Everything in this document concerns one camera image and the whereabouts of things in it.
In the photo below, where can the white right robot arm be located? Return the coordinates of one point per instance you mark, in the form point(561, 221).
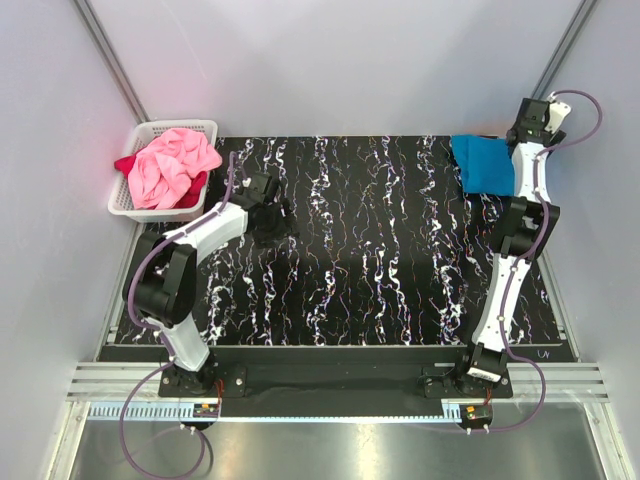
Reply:
point(519, 238)

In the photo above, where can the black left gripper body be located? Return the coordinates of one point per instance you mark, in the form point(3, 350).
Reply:
point(276, 227)

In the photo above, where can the pink t shirt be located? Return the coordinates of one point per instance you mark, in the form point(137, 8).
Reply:
point(185, 146)

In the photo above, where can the blue t shirt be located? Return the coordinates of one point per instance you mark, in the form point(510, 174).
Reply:
point(485, 165)

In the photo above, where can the aluminium frame rail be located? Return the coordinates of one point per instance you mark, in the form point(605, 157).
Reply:
point(100, 381)

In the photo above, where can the red t shirt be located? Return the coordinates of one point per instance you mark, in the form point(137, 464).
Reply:
point(160, 186)

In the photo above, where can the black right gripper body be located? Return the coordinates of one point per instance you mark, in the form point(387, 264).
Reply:
point(557, 137)

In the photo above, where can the white plastic laundry basket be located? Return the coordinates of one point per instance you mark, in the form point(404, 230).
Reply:
point(120, 203)

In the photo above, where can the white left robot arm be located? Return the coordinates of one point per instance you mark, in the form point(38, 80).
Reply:
point(160, 285)

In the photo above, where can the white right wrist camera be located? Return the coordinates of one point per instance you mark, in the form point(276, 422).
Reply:
point(558, 111)

